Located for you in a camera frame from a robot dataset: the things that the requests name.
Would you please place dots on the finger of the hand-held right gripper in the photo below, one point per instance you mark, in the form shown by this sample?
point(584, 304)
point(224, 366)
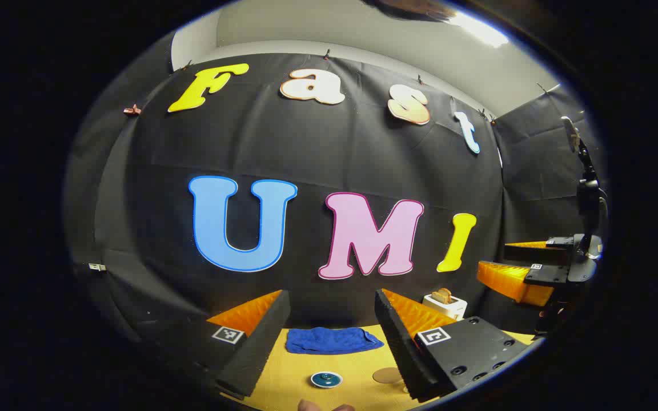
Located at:
point(506, 281)
point(534, 254)

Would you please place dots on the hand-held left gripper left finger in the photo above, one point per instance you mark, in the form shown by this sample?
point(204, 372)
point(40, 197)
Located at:
point(260, 348)

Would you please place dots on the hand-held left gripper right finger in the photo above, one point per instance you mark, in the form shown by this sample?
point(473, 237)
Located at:
point(400, 348)

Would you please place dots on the round brown coaster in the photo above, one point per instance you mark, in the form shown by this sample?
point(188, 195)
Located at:
point(386, 375)

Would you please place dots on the toast slice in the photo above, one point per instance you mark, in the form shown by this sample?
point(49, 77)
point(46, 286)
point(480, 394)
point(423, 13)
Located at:
point(439, 297)
point(448, 294)

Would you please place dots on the white toaster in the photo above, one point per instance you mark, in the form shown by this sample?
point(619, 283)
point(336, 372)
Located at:
point(449, 308)

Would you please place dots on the blue towel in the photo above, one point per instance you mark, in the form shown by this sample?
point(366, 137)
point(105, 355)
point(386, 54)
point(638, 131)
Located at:
point(332, 341)

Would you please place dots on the white backdrop clip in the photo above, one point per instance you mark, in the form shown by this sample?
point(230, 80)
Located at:
point(97, 266)

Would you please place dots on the black backdrop cloth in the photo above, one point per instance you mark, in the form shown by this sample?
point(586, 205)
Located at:
point(306, 148)

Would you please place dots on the copper backdrop clip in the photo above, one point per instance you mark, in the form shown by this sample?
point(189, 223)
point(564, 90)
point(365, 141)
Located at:
point(132, 110)

